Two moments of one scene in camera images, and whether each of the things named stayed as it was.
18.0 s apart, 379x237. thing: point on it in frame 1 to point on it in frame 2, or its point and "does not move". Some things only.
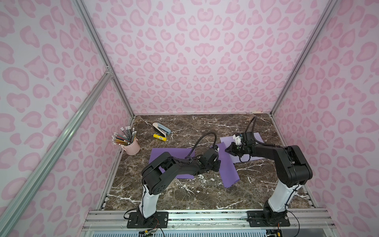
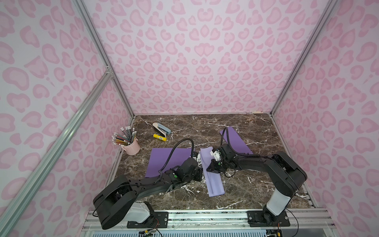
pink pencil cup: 133,148 does not move
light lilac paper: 227,140 to 213,179
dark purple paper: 229,172 to 237,143
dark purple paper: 174,153 does not move
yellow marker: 160,137 does not move
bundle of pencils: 128,139 does not move
